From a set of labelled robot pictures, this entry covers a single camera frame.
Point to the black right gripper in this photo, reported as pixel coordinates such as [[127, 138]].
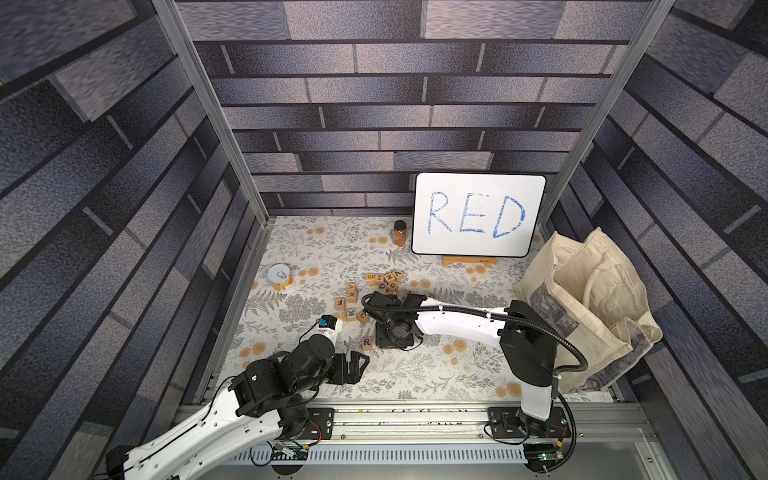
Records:
[[393, 330]]

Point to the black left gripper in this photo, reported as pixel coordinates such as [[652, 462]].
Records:
[[343, 375]]

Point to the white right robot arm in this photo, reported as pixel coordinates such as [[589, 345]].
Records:
[[528, 346]]

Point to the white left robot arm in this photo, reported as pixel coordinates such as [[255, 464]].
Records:
[[261, 404]]

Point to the wooden block letter G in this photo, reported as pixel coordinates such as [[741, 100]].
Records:
[[362, 317]]

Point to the brown spice jar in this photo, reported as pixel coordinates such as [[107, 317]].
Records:
[[399, 233]]

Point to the wooden whiteboard stand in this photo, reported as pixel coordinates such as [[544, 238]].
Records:
[[469, 260]]

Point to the white dry-erase board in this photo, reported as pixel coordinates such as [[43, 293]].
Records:
[[475, 214]]

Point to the cream canvas tote bag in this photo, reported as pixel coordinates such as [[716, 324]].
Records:
[[590, 293]]

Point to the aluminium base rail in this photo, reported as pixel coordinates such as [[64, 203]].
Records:
[[389, 438]]

